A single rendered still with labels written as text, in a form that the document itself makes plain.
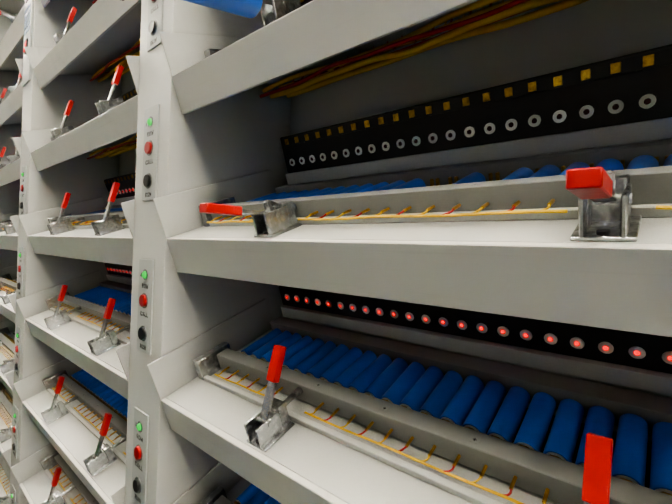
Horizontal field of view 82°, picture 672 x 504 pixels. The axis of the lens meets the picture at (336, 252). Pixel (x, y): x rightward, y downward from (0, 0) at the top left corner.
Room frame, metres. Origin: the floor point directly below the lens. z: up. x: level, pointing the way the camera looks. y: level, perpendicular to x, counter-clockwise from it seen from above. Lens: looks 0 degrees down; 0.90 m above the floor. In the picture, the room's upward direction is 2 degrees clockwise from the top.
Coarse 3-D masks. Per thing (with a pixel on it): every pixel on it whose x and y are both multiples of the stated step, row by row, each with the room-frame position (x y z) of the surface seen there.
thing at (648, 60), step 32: (608, 64) 0.31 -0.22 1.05; (640, 64) 0.30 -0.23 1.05; (480, 96) 0.38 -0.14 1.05; (512, 96) 0.36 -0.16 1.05; (544, 96) 0.35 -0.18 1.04; (576, 96) 0.34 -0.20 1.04; (608, 96) 0.32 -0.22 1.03; (640, 96) 0.31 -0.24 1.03; (320, 128) 0.52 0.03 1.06; (352, 128) 0.48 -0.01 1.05; (384, 128) 0.46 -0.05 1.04; (416, 128) 0.44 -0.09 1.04; (448, 128) 0.41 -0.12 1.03; (480, 128) 0.39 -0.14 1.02; (544, 128) 0.36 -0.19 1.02; (576, 128) 0.34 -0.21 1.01; (288, 160) 0.58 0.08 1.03; (320, 160) 0.54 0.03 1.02; (352, 160) 0.50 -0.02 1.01
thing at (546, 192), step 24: (648, 168) 0.22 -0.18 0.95; (360, 192) 0.36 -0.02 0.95; (384, 192) 0.33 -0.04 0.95; (408, 192) 0.31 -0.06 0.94; (432, 192) 0.30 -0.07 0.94; (456, 192) 0.28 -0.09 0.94; (480, 192) 0.27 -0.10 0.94; (504, 192) 0.26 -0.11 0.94; (528, 192) 0.25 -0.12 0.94; (552, 192) 0.24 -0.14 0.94; (648, 192) 0.21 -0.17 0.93; (216, 216) 0.49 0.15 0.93; (240, 216) 0.46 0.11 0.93; (312, 216) 0.38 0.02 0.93; (360, 216) 0.33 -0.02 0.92; (384, 216) 0.31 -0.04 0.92; (408, 216) 0.29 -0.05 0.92; (432, 216) 0.28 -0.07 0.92; (456, 216) 0.27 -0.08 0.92
